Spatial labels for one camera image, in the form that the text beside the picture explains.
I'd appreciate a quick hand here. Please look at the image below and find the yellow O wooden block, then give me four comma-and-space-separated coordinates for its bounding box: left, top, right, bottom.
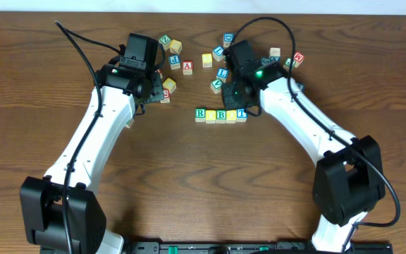
205, 109, 216, 124

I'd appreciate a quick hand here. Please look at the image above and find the yellow S wooden block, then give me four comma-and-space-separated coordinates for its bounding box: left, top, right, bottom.
202, 53, 213, 68

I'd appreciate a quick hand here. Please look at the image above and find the blue X wooden block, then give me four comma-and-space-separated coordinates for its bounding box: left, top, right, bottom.
269, 47, 281, 62

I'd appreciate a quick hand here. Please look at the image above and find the green Z wooden block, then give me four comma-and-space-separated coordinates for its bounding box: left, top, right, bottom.
159, 34, 172, 51

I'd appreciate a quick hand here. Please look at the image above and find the blue L wooden block lower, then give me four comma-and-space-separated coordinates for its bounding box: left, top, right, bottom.
216, 68, 229, 83

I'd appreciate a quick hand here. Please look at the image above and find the blue T wooden block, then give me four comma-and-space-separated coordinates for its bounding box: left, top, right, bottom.
236, 109, 248, 122

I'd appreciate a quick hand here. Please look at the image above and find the green J block right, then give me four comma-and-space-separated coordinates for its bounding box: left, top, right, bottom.
283, 58, 296, 71

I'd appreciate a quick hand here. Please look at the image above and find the blue P wooden block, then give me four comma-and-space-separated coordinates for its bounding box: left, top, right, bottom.
168, 54, 181, 70

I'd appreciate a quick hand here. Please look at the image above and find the blue D wooden block top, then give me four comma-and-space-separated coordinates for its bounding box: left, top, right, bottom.
223, 33, 234, 48

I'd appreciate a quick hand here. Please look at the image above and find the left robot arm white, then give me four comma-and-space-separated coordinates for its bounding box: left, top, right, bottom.
20, 64, 164, 253

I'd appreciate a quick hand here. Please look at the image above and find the red E wooden block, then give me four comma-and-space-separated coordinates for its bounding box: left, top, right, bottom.
160, 88, 171, 104

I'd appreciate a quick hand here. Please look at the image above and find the green B wooden block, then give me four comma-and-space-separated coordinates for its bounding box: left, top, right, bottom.
216, 109, 227, 123

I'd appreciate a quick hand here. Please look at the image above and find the yellow wooden block near Z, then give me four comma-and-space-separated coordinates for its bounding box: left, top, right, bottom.
169, 40, 183, 55

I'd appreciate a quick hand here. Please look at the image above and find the blue 2 wooden block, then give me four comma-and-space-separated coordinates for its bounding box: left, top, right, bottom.
297, 83, 305, 91

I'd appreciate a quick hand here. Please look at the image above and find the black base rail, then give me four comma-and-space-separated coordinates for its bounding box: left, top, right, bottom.
128, 241, 394, 254

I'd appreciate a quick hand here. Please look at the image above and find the red block far right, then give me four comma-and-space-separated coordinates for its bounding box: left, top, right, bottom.
293, 52, 305, 68

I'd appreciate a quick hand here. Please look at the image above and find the green R wooden block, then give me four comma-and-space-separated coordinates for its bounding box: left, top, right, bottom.
195, 108, 206, 122

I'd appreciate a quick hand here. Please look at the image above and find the blue 5 wooden block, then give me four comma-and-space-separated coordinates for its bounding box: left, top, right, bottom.
261, 57, 271, 65

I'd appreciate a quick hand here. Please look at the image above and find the red A wooden block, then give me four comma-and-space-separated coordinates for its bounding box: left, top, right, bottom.
182, 61, 193, 75

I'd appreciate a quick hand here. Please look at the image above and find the green 4 wooden block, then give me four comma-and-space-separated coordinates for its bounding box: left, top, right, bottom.
125, 119, 134, 128

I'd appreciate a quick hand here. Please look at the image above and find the yellow C wooden block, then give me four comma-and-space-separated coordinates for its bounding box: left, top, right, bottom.
163, 78, 177, 94

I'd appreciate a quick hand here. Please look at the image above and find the blue L wooden block upper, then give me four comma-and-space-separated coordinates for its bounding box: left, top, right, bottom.
212, 45, 225, 62

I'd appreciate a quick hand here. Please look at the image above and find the green V block centre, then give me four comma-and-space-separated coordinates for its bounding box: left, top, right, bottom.
210, 78, 223, 94

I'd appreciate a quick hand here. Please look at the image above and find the blue l wooden block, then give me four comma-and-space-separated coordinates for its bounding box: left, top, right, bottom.
216, 68, 229, 83
212, 45, 225, 62

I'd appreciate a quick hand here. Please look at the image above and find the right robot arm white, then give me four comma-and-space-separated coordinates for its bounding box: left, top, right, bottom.
221, 65, 386, 253

